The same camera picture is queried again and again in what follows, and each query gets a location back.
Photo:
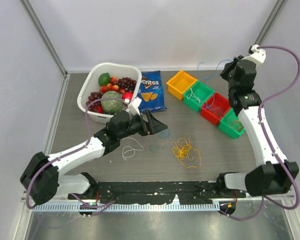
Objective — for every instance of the peaches in basket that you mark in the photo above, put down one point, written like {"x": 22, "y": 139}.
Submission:
{"x": 112, "y": 86}

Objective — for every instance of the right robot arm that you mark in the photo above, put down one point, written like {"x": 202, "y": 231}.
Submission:
{"x": 273, "y": 174}

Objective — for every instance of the green plastic bin far right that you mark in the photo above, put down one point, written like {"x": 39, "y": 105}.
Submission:
{"x": 231, "y": 125}

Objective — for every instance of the red plastic bin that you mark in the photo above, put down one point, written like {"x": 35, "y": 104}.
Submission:
{"x": 215, "y": 108}

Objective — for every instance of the white fruit basket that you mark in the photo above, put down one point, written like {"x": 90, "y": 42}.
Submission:
{"x": 91, "y": 85}

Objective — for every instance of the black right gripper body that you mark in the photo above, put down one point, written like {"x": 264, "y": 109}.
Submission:
{"x": 228, "y": 72}

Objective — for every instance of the green lime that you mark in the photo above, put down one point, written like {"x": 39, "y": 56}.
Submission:
{"x": 104, "y": 79}

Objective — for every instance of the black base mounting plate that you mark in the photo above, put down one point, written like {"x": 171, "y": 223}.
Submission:
{"x": 160, "y": 192}

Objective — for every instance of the upper purple grape bunch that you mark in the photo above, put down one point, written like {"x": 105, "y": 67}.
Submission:
{"x": 126, "y": 84}

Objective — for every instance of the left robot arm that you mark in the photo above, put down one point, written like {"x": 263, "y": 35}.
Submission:
{"x": 46, "y": 175}

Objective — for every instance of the white slotted cable duct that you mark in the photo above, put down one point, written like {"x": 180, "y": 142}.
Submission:
{"x": 175, "y": 206}

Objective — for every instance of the blue Doritos chip bag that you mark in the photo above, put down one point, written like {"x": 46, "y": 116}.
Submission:
{"x": 151, "y": 92}

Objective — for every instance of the lower purple grape bunch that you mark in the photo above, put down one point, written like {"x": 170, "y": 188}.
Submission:
{"x": 97, "y": 106}

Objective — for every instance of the purple grape bunch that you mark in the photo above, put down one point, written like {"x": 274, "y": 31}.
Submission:
{"x": 126, "y": 84}
{"x": 97, "y": 106}

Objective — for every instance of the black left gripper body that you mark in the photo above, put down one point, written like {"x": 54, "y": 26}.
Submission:
{"x": 145, "y": 129}

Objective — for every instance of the green plastic bin near yellow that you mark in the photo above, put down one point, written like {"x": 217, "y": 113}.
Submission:
{"x": 197, "y": 95}

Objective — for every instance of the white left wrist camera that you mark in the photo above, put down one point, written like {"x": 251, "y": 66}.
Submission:
{"x": 133, "y": 106}

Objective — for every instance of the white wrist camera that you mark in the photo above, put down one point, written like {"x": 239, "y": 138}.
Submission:
{"x": 133, "y": 106}
{"x": 256, "y": 55}

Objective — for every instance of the small watermelon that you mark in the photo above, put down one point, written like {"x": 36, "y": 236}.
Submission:
{"x": 111, "y": 102}

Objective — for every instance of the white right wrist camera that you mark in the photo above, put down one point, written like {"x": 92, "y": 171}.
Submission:
{"x": 256, "y": 55}

